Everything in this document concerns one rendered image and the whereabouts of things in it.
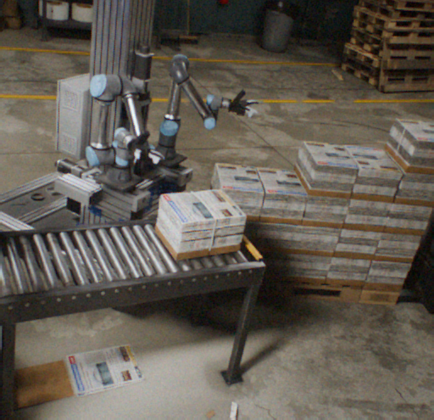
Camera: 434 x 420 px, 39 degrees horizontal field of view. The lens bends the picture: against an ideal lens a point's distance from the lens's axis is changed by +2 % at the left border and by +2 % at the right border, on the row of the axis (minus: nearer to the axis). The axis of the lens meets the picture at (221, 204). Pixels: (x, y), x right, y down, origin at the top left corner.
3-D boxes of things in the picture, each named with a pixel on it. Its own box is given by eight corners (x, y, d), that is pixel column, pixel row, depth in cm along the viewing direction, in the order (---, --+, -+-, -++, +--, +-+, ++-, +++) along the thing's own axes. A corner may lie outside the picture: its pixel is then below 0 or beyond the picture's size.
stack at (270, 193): (195, 260, 447) (214, 161, 408) (342, 271, 470) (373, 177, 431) (200, 293, 414) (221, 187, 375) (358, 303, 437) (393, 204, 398)
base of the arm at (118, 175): (101, 176, 362) (102, 162, 357) (117, 170, 374) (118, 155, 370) (121, 186, 357) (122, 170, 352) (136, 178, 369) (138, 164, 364)
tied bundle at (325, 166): (292, 170, 419) (300, 139, 408) (332, 173, 425) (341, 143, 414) (307, 196, 386) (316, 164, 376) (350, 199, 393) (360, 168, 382)
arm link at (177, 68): (178, 59, 369) (220, 125, 387) (180, 55, 379) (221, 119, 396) (163, 70, 373) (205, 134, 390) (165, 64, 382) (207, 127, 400)
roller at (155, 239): (150, 230, 333) (152, 222, 330) (182, 280, 297) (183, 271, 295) (141, 231, 330) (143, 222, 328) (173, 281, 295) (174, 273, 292)
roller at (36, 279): (27, 242, 303) (27, 233, 301) (47, 299, 268) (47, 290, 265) (16, 243, 301) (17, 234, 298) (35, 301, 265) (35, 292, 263)
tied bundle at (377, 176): (333, 173, 425) (342, 143, 414) (372, 177, 431) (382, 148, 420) (349, 199, 392) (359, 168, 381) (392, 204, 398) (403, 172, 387)
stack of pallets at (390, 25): (392, 68, 1091) (418, -10, 1029) (431, 86, 1023) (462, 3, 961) (334, 68, 1023) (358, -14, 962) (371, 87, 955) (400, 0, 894)
